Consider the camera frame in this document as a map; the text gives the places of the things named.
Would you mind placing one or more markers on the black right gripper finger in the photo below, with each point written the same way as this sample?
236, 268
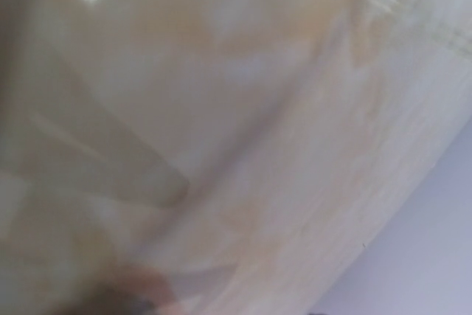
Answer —
131, 291

